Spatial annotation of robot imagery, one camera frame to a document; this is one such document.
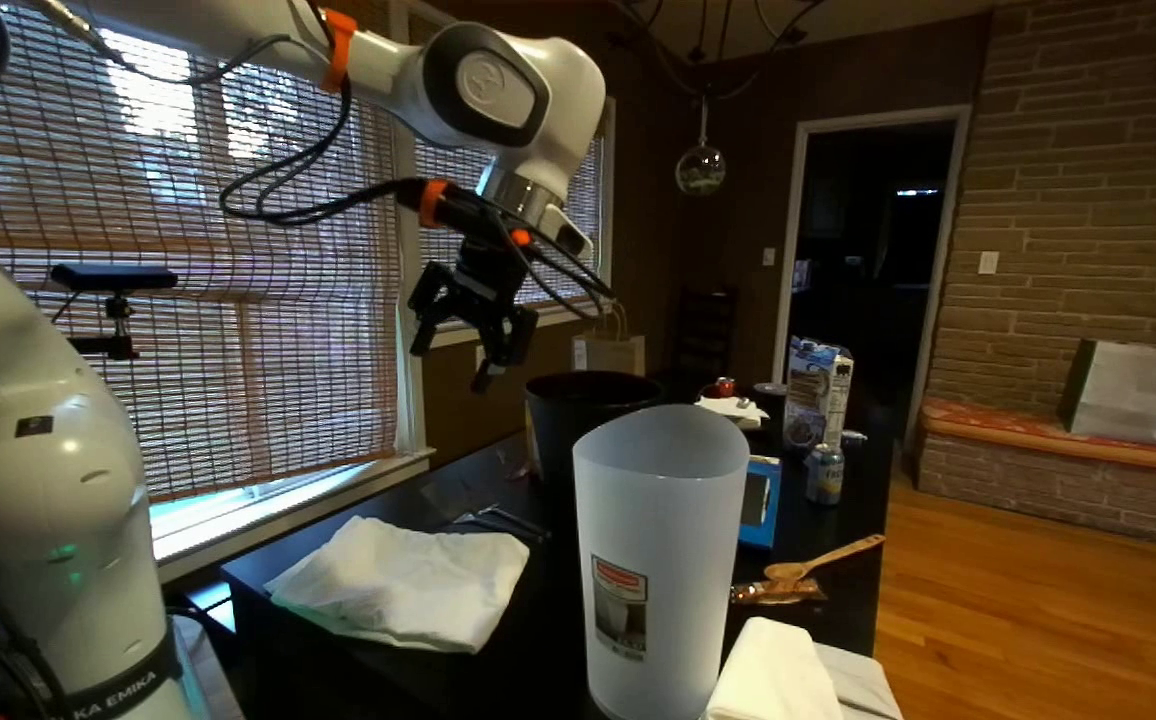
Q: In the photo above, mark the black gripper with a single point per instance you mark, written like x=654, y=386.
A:
x=492, y=274

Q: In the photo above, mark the white cloth towel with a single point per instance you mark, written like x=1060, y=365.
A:
x=403, y=587

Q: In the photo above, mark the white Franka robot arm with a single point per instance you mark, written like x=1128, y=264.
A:
x=42, y=505

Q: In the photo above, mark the translucent white plastic jug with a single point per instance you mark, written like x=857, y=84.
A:
x=660, y=562

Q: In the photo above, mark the large bamboo window blind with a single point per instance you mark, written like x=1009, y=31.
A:
x=269, y=347

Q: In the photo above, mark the black shelf unit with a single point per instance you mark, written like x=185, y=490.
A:
x=705, y=335

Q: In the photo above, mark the glass globe pendant lamp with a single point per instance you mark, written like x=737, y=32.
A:
x=702, y=171

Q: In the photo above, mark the white paper stack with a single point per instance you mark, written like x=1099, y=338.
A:
x=737, y=409

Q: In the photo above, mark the blue box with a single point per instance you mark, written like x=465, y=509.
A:
x=760, y=505

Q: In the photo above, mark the blue white product package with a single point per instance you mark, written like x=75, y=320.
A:
x=816, y=392

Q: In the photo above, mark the black wooden table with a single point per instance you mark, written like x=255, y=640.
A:
x=471, y=683

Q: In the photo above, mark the small white bottle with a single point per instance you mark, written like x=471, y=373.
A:
x=825, y=476

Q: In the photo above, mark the wooden spoon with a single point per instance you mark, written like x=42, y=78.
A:
x=816, y=562

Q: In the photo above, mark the white folded cloth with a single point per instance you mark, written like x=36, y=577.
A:
x=768, y=674

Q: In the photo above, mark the grey white flat board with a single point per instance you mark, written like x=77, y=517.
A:
x=861, y=683

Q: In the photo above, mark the brick bench with wooden seat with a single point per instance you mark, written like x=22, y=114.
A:
x=1059, y=467

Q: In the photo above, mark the white flat box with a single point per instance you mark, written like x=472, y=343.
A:
x=1139, y=390

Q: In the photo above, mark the white wall outlet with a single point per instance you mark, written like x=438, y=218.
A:
x=482, y=357

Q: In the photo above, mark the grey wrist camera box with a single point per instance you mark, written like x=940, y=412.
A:
x=569, y=236

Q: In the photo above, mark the white door frame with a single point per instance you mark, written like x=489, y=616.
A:
x=790, y=242

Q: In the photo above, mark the black camera on stand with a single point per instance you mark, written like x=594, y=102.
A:
x=109, y=277

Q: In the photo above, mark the white wall light switch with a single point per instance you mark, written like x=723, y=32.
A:
x=991, y=261

